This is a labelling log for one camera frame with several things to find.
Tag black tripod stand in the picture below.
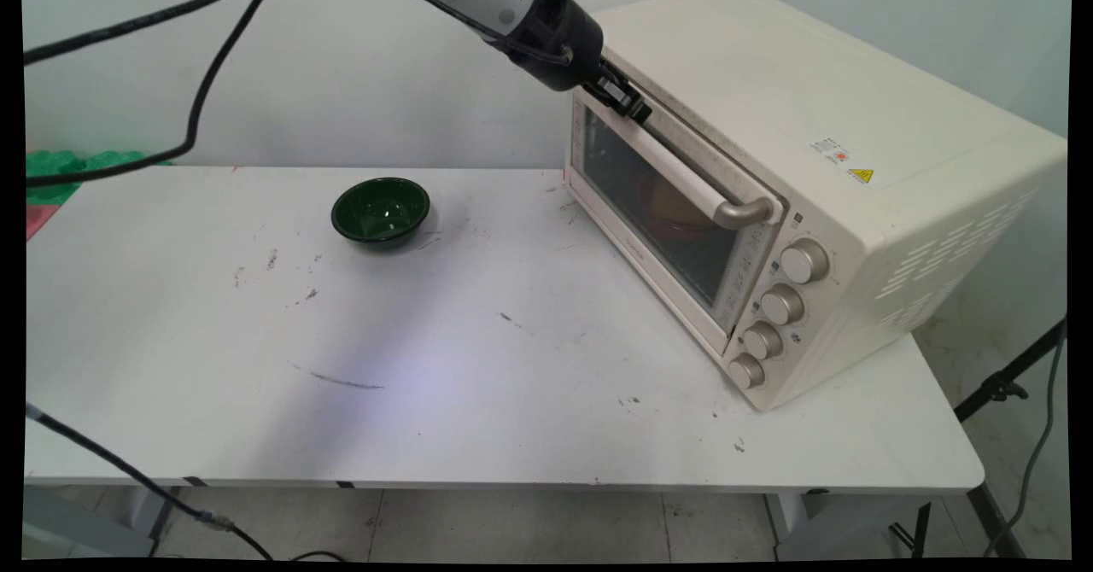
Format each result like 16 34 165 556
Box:
888 316 1068 560

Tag white table leg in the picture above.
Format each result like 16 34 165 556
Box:
766 493 933 562
24 486 182 560

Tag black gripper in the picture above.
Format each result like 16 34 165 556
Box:
507 0 654 122

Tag grey cable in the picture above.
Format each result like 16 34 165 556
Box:
982 323 1068 560

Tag black cable with metal connector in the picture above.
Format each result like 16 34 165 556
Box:
24 401 276 562

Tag oven glass door with handle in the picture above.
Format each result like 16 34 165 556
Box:
565 94 786 356

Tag thick black cable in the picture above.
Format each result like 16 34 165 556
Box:
24 0 295 67

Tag large silver oven knob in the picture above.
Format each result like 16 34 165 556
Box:
779 239 831 285

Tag cream toaster oven body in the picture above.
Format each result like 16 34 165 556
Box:
564 0 1068 412

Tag thin black hanging cable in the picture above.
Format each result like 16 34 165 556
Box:
24 0 300 189

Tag dark green bowl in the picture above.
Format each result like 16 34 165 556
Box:
330 177 431 245

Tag red sheet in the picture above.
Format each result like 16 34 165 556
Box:
26 203 59 242

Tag white label sticker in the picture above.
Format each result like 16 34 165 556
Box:
809 137 853 166

